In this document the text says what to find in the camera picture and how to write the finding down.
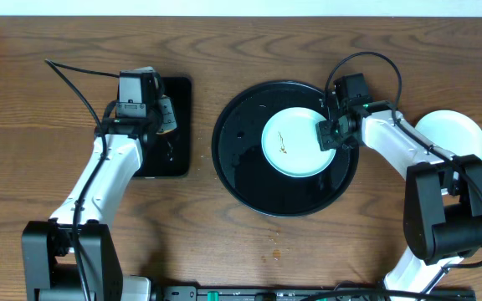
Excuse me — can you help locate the mint plate with stain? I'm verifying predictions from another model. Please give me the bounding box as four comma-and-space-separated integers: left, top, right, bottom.
261, 107, 336, 178

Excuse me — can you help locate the yellow green scrub sponge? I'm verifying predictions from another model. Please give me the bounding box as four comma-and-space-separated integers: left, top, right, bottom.
156, 128, 176, 135

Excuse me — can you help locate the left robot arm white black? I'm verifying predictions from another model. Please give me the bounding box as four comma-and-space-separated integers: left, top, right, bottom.
21, 95, 177, 300

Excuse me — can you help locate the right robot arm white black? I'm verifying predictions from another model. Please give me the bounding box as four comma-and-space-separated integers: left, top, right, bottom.
315, 101, 482, 300

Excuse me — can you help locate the black rectangular tray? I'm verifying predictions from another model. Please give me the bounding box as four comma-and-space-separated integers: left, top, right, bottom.
134, 77, 192, 178

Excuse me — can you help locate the black round tray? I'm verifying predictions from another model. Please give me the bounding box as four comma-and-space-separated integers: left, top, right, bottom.
211, 81, 359, 217

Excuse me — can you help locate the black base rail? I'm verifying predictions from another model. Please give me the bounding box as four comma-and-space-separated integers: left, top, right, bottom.
121, 284, 477, 301

